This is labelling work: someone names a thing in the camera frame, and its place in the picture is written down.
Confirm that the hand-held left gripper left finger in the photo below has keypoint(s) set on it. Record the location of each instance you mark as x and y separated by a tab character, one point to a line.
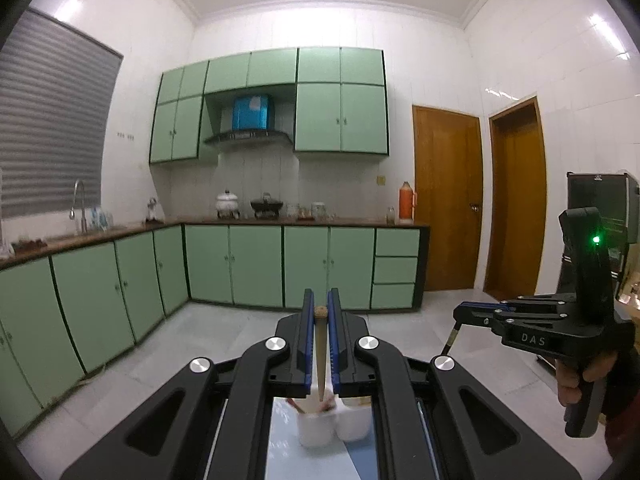
310	340

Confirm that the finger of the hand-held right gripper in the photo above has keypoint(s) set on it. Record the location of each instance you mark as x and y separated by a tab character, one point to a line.
475	319
482	305

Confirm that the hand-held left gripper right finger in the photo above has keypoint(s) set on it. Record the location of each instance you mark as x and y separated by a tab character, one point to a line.
332	340

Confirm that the beige wooden chopstick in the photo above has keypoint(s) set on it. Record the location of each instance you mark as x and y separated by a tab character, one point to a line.
320	355

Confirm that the black chopstick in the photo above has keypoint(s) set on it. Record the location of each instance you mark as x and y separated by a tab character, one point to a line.
450	341

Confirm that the white two-compartment utensil holder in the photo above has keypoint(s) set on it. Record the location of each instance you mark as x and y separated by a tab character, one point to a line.
320	430

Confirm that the person's right forearm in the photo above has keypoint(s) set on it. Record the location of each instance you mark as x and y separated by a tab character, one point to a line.
625	400

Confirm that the person's right hand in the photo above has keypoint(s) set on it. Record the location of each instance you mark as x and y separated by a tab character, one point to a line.
567	385

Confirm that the green cabinet drawer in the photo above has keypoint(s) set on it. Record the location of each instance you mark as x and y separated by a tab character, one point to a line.
394	297
396	270
397	242

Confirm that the green lower kitchen cabinets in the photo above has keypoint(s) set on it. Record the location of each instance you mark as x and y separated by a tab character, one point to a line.
260	265

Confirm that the black glass-front cabinet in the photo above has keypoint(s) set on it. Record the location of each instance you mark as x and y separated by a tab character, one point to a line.
580	195

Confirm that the closed wooden door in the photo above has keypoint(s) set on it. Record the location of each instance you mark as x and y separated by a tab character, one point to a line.
445	200

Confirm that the orange thermos flask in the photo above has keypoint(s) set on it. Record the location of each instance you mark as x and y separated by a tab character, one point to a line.
406	204

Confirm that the small oil bottle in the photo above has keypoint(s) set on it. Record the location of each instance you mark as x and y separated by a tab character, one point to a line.
390	216

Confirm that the black wok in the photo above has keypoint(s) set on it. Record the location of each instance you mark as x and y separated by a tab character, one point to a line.
267	206

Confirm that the white cooking pot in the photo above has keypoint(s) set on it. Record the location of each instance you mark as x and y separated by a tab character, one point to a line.
227	206

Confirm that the glass kettle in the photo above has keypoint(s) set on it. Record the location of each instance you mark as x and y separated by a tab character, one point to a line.
153	211

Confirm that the range hood with blue film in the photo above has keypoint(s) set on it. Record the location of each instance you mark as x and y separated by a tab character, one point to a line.
252	115

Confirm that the dark kitchen countertop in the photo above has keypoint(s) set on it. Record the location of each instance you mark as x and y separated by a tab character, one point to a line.
100	236

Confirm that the dish soap bottles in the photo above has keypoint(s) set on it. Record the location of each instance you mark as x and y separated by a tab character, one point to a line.
101	219

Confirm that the metal sink faucet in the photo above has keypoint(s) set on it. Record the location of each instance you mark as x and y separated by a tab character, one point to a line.
79	195

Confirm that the grey window blind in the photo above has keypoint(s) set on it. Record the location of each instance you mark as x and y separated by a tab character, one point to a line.
50	125

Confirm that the open wooden door frame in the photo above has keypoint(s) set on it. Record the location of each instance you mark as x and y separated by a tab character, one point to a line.
492	200

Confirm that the green upper wall cabinets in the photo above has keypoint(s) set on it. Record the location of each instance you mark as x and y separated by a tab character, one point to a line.
340	110

